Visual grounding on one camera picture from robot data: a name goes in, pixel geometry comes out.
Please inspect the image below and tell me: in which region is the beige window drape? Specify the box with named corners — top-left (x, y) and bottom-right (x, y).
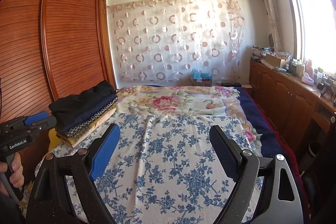
top-left (264, 0), bottom-right (282, 52)

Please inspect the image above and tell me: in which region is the sheer circle patterned curtain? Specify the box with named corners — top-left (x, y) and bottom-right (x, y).
top-left (108, 0), bottom-right (245, 85)

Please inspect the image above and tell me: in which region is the yellow pillow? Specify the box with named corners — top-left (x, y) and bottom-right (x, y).
top-left (49, 128), bottom-right (62, 152)

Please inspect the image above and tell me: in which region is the person left hand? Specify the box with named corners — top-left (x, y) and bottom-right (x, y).
top-left (0, 153), bottom-right (24, 188)

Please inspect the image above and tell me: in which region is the cardboard box on cabinet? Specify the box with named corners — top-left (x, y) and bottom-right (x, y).
top-left (265, 53), bottom-right (289, 68)

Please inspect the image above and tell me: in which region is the colourful floral quilt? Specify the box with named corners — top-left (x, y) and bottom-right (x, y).
top-left (116, 86), bottom-right (262, 156)

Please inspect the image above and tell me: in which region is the yellow folded cloth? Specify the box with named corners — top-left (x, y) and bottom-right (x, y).
top-left (57, 104), bottom-right (116, 148)

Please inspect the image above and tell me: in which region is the wooden sideboard cabinet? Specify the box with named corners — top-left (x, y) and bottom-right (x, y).
top-left (249, 60), bottom-right (335, 157)

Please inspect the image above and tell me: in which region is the navy folded garment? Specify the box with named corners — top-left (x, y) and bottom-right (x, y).
top-left (50, 94), bottom-right (117, 131)

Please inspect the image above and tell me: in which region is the teal item on box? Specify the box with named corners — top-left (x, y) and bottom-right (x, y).
top-left (191, 69), bottom-right (213, 86)

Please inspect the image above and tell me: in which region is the black printed t-shirt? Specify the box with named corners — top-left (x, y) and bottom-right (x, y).
top-left (49, 80), bottom-right (117, 132)

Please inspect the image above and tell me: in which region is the navy blue blanket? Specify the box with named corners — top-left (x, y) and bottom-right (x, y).
top-left (236, 88), bottom-right (307, 202)

